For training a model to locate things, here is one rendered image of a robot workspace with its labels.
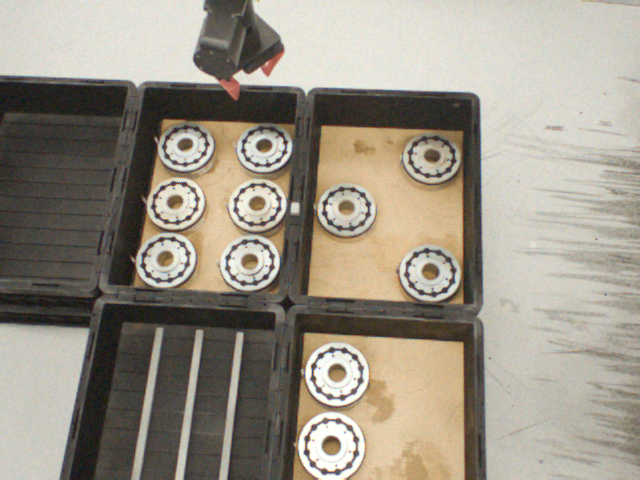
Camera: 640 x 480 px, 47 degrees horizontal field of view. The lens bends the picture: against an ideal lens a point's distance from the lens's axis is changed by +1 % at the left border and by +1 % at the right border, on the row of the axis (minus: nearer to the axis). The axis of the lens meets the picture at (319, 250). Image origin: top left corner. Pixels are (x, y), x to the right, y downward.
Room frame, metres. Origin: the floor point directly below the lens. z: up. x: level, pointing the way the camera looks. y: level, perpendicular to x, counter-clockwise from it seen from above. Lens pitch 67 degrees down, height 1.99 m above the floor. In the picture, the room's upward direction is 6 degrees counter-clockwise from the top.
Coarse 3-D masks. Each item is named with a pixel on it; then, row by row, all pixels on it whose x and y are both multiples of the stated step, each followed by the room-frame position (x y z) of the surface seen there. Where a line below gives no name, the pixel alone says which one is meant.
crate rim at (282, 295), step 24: (144, 96) 0.77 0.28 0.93; (120, 192) 0.58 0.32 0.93; (288, 192) 0.55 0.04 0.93; (120, 216) 0.54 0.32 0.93; (288, 216) 0.50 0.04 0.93; (288, 240) 0.46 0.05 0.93; (288, 264) 0.42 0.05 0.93; (120, 288) 0.41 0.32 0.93; (144, 288) 0.41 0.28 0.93; (168, 288) 0.40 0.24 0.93
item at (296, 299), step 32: (352, 96) 0.72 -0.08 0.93; (384, 96) 0.71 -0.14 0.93; (416, 96) 0.71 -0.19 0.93; (448, 96) 0.70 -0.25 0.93; (480, 128) 0.63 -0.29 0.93; (480, 160) 0.57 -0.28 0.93; (480, 192) 0.51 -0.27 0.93; (480, 224) 0.45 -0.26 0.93; (480, 256) 0.40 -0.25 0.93; (288, 288) 0.38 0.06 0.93; (480, 288) 0.35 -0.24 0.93
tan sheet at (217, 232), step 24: (168, 120) 0.78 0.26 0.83; (216, 144) 0.71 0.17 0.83; (216, 168) 0.66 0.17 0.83; (240, 168) 0.66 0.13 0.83; (216, 192) 0.61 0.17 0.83; (216, 216) 0.57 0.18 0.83; (144, 240) 0.53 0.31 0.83; (192, 240) 0.53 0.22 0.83; (216, 240) 0.52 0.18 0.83; (168, 264) 0.48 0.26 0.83; (216, 264) 0.47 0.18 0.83; (192, 288) 0.44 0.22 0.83; (216, 288) 0.43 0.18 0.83
